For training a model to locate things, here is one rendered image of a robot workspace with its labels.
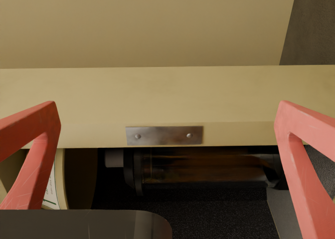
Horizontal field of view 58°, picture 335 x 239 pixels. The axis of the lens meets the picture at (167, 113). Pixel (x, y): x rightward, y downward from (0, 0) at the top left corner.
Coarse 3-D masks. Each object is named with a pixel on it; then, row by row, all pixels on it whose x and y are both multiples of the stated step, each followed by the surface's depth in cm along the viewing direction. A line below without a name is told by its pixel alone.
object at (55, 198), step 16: (64, 160) 35; (80, 160) 51; (96, 160) 52; (64, 176) 35; (80, 176) 50; (96, 176) 51; (48, 192) 36; (64, 192) 35; (80, 192) 48; (48, 208) 38; (64, 208) 36; (80, 208) 45
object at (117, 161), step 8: (112, 152) 43; (120, 152) 43; (128, 152) 40; (104, 160) 43; (112, 160) 43; (120, 160) 43; (128, 160) 40; (128, 168) 40; (128, 176) 40; (128, 184) 42
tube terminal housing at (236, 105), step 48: (0, 96) 31; (48, 96) 31; (96, 96) 31; (144, 96) 31; (192, 96) 31; (240, 96) 31; (288, 96) 31; (96, 144) 29; (240, 144) 29; (0, 192) 32
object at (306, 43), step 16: (304, 0) 56; (320, 0) 50; (304, 16) 56; (320, 16) 50; (288, 32) 63; (304, 32) 56; (320, 32) 50; (288, 48) 63; (304, 48) 56; (320, 48) 50; (288, 64) 63; (304, 64) 56; (320, 64) 50
